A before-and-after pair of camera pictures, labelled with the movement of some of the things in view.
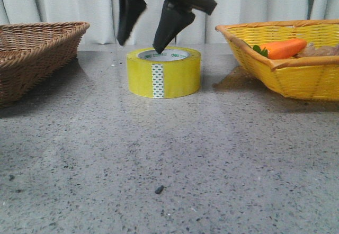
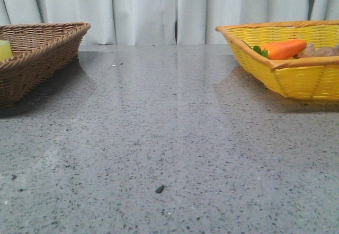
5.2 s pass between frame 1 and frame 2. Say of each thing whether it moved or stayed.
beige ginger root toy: stayed
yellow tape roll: moved
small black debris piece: stayed
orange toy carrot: stayed
